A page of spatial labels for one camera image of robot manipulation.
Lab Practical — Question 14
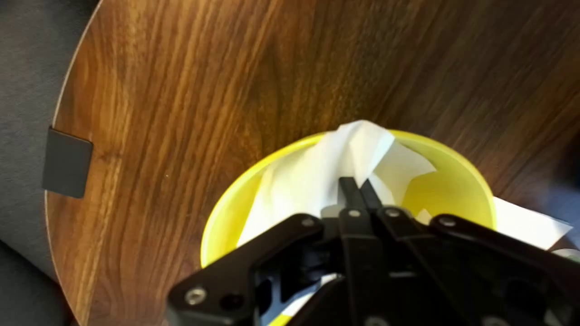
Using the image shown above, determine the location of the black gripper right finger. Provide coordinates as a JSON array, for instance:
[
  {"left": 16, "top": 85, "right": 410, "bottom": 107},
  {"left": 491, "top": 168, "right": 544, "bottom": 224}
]
[{"left": 359, "top": 184, "right": 580, "bottom": 326}]

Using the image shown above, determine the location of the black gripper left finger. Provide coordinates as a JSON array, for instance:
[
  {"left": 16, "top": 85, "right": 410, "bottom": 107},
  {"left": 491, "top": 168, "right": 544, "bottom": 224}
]
[{"left": 167, "top": 177, "right": 382, "bottom": 326}]

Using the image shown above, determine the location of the yellow plastic bowl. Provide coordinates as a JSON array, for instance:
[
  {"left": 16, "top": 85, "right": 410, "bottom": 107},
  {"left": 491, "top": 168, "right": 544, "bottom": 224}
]
[{"left": 199, "top": 121, "right": 497, "bottom": 266}]

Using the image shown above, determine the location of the white tissue napkin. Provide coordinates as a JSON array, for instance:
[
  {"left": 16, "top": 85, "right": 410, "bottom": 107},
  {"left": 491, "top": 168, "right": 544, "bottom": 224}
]
[{"left": 239, "top": 121, "right": 571, "bottom": 250}]

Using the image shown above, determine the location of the black table edge clip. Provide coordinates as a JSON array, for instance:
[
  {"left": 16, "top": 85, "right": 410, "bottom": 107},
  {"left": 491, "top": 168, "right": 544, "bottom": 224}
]
[{"left": 42, "top": 128, "right": 92, "bottom": 199}]

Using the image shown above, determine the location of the grey chair left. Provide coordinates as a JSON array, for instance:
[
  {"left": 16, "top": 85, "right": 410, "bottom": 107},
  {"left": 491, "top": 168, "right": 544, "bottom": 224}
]
[{"left": 0, "top": 0, "right": 96, "bottom": 326}]

